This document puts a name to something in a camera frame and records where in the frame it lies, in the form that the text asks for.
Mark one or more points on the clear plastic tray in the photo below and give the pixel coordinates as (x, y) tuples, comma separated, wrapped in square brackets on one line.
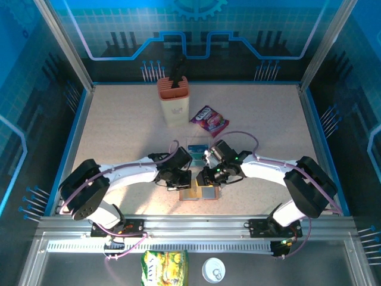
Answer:
[(196, 140)]

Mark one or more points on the aluminium frame post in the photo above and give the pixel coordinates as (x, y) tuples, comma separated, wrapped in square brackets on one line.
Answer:
[(65, 44), (327, 44)]

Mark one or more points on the beige knife block orange top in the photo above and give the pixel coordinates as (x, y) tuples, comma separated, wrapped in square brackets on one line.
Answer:
[(175, 110)]

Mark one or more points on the yellow card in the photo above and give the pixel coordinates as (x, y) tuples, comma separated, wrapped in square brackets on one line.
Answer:
[(195, 192)]

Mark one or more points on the blue card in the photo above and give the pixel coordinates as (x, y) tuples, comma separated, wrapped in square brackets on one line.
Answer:
[(198, 148)]

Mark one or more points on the aluminium side rail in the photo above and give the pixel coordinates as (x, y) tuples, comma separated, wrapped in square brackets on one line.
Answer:
[(315, 134), (78, 134)]

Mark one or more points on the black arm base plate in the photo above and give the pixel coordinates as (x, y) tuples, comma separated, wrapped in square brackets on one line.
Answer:
[(135, 226), (256, 229)]

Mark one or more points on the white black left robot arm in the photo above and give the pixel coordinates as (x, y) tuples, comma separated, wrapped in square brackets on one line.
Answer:
[(134, 175)]

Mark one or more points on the aluminium mounting rail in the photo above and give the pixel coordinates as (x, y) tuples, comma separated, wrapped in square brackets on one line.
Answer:
[(193, 226)]

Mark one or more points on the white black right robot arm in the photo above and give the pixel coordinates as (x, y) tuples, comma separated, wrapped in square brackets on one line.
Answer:
[(265, 172)]

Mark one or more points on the yellow green snack bag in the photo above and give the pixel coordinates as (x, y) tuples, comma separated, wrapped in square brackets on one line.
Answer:
[(163, 268)]

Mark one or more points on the white tin can lid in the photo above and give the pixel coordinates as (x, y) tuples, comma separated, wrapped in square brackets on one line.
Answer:
[(209, 266)]

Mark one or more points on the orange card holder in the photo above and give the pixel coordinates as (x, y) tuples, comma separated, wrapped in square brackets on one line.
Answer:
[(209, 193)]

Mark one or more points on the purple candy bag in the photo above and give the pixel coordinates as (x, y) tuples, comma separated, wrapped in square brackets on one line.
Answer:
[(209, 120)]

